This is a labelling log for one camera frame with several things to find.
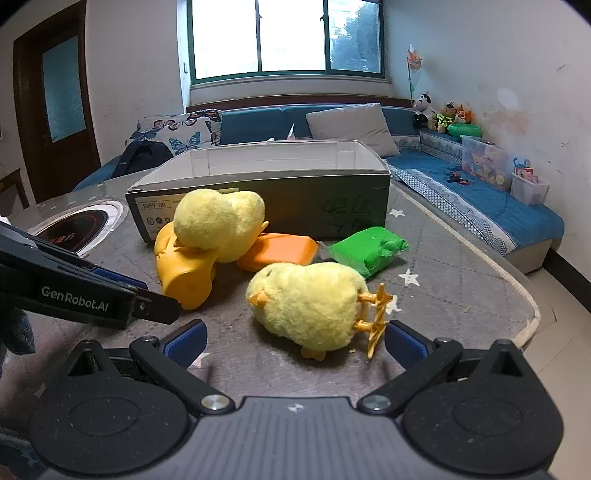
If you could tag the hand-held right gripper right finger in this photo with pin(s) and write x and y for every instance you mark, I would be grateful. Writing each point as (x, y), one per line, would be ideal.
(406, 345)

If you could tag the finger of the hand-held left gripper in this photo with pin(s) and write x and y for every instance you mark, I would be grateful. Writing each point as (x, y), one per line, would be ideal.
(157, 308)
(117, 278)

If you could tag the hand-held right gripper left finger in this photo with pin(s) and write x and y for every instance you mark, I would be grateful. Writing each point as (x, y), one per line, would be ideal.
(187, 342)

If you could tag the yellow plastic duck toy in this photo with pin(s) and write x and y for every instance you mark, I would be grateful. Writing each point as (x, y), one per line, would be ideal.
(184, 277)

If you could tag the green clay pack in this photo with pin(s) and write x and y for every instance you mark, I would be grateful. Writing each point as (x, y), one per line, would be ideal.
(369, 249)

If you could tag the yellow plush chick orange feet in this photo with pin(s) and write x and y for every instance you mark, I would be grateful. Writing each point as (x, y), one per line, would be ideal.
(304, 304)

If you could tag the orange clay pack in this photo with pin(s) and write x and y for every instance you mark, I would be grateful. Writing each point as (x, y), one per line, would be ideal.
(281, 251)

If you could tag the grey cardboard box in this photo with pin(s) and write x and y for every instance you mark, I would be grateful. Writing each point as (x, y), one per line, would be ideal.
(295, 198)

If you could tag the black round induction cooker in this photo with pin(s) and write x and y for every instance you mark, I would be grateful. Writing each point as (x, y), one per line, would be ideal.
(83, 226)

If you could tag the grey star-print table mat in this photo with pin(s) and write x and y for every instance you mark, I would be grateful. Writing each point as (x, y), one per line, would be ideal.
(438, 258)

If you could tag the black backpack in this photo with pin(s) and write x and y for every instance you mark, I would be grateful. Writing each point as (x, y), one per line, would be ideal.
(143, 159)

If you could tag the butterfly print pillow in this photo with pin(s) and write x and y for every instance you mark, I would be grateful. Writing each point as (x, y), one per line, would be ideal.
(184, 131)

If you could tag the blue sofa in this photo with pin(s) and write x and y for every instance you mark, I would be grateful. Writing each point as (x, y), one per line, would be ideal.
(485, 203)

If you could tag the small toys on sofa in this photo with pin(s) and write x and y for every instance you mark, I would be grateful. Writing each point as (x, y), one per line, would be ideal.
(457, 177)

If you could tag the brown wooden door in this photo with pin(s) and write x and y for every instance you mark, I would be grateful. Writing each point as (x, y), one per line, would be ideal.
(55, 92)

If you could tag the small clear toy box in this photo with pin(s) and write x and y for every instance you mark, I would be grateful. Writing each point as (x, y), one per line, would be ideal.
(528, 187)

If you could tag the clear storage box with toys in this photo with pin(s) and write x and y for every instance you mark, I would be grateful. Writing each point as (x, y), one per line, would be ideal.
(487, 161)

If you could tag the green plastic bowl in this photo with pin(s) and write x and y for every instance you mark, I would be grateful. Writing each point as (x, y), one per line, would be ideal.
(464, 130)

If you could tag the grey pillow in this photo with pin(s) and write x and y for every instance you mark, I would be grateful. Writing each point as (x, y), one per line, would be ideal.
(351, 127)

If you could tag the yellow-green striped plush toy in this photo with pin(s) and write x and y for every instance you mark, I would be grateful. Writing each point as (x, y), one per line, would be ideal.
(444, 120)

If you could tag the black and white cow plush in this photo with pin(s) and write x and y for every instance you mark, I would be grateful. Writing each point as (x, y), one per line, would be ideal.
(421, 108)

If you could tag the orange fox plush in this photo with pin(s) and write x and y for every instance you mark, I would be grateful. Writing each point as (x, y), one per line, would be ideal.
(463, 114)

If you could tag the colourful pinwheel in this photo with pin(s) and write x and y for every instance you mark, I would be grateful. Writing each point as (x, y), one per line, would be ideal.
(413, 62)

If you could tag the green-framed window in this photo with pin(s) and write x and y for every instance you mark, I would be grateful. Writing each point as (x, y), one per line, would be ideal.
(286, 37)

